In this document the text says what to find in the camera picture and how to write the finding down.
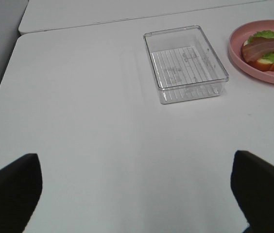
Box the pink round plate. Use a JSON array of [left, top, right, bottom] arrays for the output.
[[228, 19, 274, 84]]

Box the white bread slice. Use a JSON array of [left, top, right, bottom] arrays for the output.
[[241, 29, 274, 72]]

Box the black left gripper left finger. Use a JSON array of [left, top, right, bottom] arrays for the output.
[[0, 153, 42, 233]]

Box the left clear plastic container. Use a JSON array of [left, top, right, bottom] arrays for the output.
[[143, 25, 229, 104]]

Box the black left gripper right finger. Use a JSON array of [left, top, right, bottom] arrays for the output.
[[230, 150, 274, 233]]

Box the brown bacon strip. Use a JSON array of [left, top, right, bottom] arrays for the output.
[[241, 36, 274, 62]]

